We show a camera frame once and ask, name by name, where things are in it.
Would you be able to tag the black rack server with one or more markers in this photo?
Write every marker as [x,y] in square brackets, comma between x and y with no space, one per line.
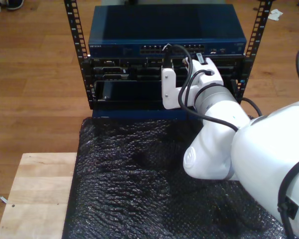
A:
[144,74]

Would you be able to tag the black perforated rack post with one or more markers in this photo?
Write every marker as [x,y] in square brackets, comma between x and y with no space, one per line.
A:
[263,25]
[72,27]

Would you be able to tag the dark blue base panel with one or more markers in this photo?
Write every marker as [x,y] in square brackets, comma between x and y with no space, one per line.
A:
[139,114]

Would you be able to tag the black bubble wrap mat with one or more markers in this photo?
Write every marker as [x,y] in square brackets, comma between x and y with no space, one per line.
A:
[127,186]

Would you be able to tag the white crumpled paper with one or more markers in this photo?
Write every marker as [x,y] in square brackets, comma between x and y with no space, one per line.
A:
[275,15]

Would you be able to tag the person's dark blue shoe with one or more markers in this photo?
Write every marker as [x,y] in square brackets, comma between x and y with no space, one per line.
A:
[15,4]

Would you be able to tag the blue network switch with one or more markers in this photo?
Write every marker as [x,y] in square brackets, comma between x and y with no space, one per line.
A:
[139,25]

